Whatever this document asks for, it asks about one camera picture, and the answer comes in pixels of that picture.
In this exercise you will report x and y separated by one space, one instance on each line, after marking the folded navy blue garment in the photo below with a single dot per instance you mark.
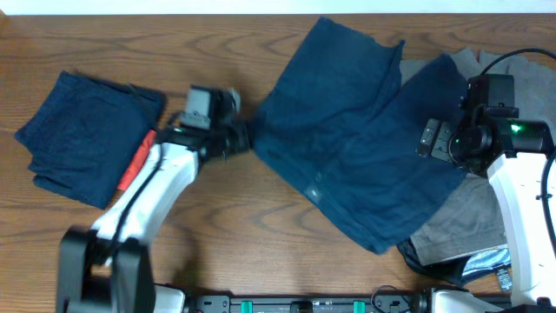
85 134

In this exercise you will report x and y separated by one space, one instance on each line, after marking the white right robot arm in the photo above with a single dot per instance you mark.
516 157

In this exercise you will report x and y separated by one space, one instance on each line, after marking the folded red garment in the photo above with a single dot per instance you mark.
138 161

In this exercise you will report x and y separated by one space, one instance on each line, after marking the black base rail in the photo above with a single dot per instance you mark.
304 304

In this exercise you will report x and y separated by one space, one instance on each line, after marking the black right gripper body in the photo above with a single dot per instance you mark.
450 144

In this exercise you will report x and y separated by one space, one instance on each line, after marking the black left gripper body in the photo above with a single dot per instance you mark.
230 143

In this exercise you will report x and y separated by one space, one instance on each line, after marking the teal blue shorts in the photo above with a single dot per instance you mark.
343 129

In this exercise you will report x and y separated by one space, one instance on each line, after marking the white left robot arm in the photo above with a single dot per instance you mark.
107 268

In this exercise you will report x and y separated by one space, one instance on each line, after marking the dark patterned garment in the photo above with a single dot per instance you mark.
462 270

